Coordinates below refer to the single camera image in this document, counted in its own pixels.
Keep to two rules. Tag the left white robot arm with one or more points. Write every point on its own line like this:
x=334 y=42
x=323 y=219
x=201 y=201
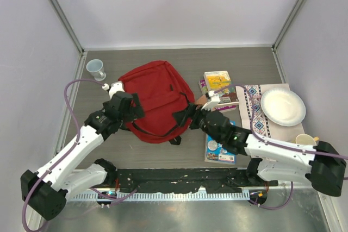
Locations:
x=48 y=189

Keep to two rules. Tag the slotted cable duct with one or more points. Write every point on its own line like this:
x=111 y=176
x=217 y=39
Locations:
x=200 y=195

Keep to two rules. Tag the white paper plate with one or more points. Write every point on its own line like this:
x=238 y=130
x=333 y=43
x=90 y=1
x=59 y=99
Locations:
x=283 y=107

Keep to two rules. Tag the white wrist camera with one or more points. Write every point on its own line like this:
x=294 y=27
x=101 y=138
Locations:
x=113 y=88
x=212 y=100

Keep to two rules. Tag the cream yellow mug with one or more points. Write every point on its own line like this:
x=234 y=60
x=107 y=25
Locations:
x=305 y=139

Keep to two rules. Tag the patterned cloth placemat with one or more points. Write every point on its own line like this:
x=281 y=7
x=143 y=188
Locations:
x=252 y=115

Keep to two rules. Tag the tan leather wallet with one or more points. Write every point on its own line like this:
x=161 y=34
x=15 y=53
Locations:
x=202 y=100

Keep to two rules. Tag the purple cover book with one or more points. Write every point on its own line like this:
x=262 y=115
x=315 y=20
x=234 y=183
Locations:
x=221 y=108

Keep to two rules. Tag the red backpack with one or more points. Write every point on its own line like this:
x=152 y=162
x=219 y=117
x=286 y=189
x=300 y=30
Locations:
x=162 y=91

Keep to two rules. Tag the yellow cover book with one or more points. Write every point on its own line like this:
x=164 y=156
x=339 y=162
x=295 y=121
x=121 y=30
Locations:
x=220 y=82

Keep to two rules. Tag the aluminium frame rail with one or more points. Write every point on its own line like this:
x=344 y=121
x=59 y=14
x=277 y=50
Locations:
x=327 y=181

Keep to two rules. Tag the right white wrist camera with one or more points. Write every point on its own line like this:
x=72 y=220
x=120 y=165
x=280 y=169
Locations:
x=212 y=100

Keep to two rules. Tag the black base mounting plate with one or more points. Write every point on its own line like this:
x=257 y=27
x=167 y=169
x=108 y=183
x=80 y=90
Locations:
x=182 y=180

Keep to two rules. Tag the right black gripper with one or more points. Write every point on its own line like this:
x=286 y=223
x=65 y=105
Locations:
x=182 y=116

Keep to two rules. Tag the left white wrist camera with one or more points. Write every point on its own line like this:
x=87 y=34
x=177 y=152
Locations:
x=113 y=88

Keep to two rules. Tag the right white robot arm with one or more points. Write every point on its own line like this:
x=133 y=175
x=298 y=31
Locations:
x=320 y=165

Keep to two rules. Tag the translucent plastic cup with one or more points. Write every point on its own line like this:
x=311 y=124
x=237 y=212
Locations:
x=96 y=68

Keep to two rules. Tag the blue comic book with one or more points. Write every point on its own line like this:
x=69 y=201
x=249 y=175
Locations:
x=215 y=153

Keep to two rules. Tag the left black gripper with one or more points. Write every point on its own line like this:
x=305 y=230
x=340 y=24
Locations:
x=136 y=111

